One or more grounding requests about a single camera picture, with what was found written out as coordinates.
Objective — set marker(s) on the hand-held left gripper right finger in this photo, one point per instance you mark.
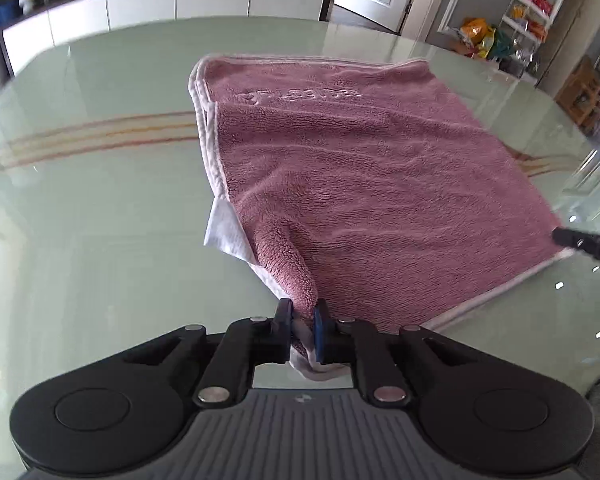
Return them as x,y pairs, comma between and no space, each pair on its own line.
319,332

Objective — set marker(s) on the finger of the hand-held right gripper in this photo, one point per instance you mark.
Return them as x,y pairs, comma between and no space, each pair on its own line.
587,246

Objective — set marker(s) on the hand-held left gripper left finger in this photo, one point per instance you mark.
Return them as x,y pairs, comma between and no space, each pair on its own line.
285,330

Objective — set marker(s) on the pink towel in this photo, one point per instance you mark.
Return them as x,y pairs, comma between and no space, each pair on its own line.
355,185

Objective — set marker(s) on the stacked wooden chairs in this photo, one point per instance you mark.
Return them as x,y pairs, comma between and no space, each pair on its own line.
582,95

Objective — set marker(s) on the green bag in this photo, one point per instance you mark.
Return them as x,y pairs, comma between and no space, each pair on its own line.
501,44

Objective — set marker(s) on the metal shelf rack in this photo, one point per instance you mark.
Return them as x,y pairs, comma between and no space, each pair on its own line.
525,25

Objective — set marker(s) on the yellow snack bag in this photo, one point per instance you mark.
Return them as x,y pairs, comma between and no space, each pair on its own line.
477,35

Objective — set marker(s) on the white sideboard cabinet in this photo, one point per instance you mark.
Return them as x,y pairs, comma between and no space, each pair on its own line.
180,0

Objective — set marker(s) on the blue pot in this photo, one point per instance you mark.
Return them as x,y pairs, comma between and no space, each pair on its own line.
6,14

